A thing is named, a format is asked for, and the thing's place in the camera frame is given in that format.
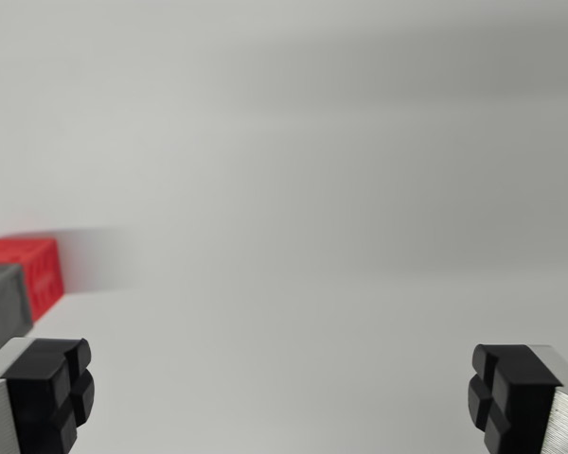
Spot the black-padded silver gripper left finger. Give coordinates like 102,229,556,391
0,337,97,454

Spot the black-padded silver gripper right finger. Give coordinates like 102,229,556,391
467,343,568,454

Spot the gray embossed dice cube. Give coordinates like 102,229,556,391
0,263,35,366

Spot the red embossed dice cube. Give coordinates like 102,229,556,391
0,237,66,325

